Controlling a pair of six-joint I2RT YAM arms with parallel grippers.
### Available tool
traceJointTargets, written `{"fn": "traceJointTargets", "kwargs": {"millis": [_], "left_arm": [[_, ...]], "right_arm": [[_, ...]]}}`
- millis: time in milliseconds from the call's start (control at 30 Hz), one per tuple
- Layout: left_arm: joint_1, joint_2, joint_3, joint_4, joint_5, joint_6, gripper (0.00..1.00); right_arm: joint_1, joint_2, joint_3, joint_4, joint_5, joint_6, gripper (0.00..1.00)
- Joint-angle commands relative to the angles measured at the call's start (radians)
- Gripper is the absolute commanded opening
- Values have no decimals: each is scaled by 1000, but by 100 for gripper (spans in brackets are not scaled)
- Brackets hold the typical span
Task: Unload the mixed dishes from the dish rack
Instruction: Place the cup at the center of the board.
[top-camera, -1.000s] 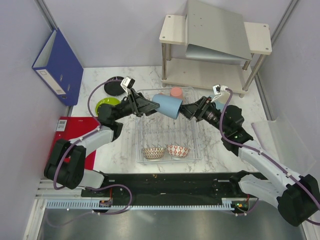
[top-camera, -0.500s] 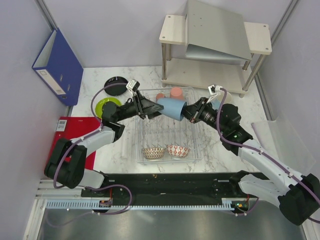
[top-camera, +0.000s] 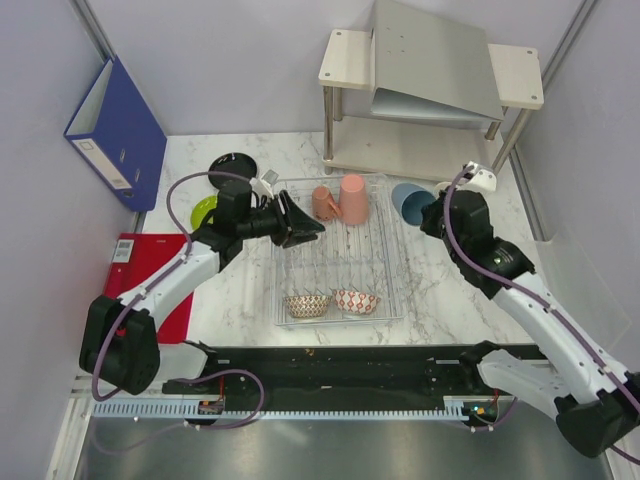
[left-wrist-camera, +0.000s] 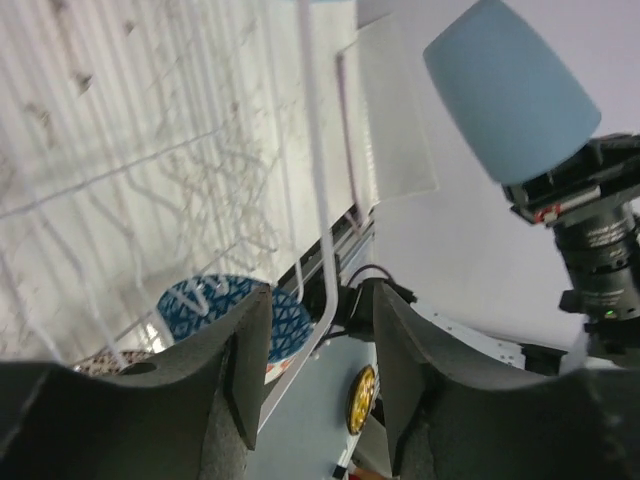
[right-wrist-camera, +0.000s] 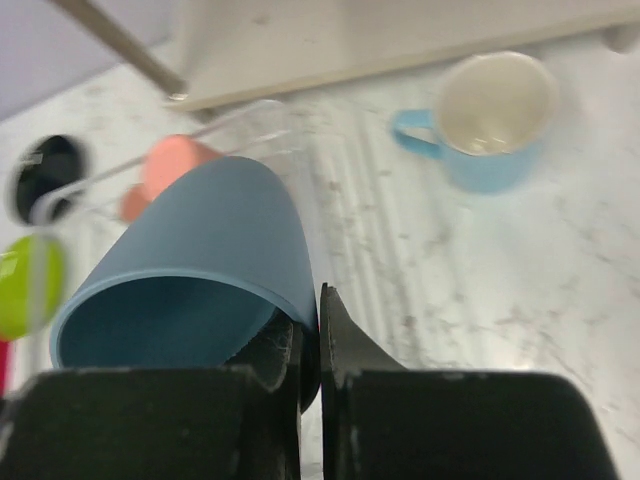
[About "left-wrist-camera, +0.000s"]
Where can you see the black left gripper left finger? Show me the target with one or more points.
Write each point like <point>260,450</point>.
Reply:
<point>189,412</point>

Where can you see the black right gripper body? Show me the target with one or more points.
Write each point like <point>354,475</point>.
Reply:
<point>601,176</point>

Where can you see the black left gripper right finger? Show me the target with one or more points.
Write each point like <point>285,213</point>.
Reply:
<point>452,412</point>

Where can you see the light blue tumbler cup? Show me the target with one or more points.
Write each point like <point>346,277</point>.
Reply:
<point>519,108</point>

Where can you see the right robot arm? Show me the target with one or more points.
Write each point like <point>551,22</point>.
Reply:
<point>601,257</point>

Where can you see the brown patterned bowl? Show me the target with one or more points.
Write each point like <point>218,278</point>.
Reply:
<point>106,364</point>

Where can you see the blue and red patterned bowl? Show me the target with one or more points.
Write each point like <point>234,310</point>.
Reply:
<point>195,303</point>

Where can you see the translucent plastic folder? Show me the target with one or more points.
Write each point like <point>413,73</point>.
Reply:
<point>384,133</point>

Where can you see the white wire dish rack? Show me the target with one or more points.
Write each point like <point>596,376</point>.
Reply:
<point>148,142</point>

